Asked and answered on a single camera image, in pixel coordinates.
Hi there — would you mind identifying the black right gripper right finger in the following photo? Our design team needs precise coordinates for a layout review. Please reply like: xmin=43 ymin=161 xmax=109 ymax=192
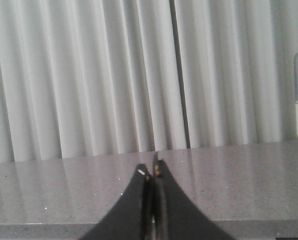
xmin=152 ymin=154 xmax=234 ymax=240

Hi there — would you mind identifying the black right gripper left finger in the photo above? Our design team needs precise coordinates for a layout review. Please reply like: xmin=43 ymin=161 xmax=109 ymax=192
xmin=80 ymin=163 xmax=153 ymax=240

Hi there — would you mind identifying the grey stone counter ledge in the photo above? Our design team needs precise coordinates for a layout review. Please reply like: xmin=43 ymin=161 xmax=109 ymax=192
xmin=0 ymin=140 xmax=298 ymax=240

